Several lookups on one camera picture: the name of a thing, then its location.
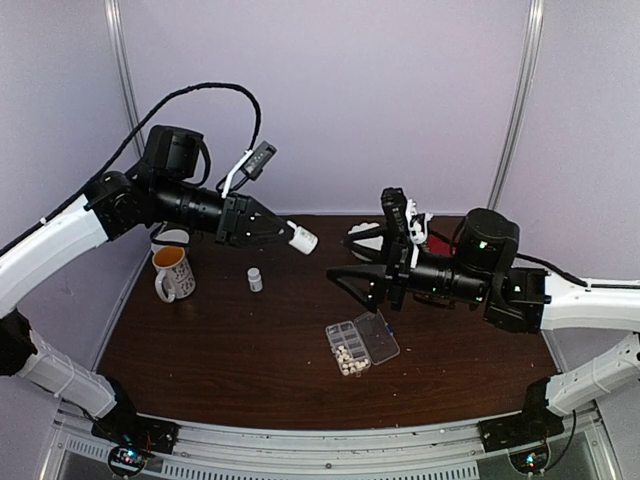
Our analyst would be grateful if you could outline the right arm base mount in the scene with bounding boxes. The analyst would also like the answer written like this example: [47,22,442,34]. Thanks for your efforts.
[478,377,564,476]

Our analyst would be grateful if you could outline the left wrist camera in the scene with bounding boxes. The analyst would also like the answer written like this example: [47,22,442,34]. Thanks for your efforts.
[216,141,277,198]

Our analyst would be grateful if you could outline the white fluted bowl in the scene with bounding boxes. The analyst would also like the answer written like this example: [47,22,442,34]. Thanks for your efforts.
[348,222,386,261]

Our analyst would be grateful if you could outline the white floral mug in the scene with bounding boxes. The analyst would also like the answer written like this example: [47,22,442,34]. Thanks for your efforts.
[152,246,196,303]

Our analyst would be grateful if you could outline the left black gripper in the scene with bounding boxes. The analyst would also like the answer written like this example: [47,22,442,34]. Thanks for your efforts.
[154,175,295,247]

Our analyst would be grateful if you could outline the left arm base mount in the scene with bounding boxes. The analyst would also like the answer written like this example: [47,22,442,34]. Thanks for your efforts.
[85,378,179,479]

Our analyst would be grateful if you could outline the white pills in organizer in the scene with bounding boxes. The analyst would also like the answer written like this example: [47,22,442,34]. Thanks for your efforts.
[335,346,354,364]

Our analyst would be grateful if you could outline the red patterned plate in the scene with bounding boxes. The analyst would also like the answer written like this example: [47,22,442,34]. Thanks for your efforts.
[427,235,457,256]

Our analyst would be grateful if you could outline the front aluminium rail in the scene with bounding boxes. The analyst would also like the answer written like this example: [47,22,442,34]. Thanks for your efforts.
[36,413,621,479]

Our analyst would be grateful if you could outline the right aluminium frame post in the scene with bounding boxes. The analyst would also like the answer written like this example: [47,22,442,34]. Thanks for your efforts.
[487,0,545,210]

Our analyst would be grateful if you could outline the left aluminium frame post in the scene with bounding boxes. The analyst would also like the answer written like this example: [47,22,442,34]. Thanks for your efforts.
[104,0,141,129]

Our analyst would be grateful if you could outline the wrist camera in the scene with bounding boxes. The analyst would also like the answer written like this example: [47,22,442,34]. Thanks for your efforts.
[381,187,434,246]
[216,141,277,198]

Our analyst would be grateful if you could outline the clear plastic pill organizer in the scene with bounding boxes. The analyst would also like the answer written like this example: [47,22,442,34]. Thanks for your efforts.
[325,311,401,376]

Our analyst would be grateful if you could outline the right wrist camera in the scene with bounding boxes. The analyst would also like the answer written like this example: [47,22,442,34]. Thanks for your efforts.
[381,187,434,246]

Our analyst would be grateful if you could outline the left black braided cable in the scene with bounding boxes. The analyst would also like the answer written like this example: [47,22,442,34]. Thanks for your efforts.
[34,82,264,226]

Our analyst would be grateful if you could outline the aluminium frame post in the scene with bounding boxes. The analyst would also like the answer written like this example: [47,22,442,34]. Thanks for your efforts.
[487,0,545,210]
[104,0,141,129]

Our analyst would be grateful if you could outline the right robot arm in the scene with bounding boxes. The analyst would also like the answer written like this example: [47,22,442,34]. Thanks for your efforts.
[326,208,639,442]

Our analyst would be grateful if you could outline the shorter small white bottle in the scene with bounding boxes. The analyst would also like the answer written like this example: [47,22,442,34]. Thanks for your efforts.
[287,220,319,255]

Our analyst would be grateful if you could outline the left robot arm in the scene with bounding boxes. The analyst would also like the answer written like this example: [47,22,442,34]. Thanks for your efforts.
[1,125,318,444]

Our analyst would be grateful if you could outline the taller small white bottle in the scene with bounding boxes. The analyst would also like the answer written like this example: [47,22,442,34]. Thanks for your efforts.
[247,267,263,293]

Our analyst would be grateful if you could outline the beige pills in organizer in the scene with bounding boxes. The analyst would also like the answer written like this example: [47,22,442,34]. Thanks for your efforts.
[341,363,370,377]

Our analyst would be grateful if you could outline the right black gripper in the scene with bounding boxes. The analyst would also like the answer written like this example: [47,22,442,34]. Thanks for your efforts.
[327,222,491,312]

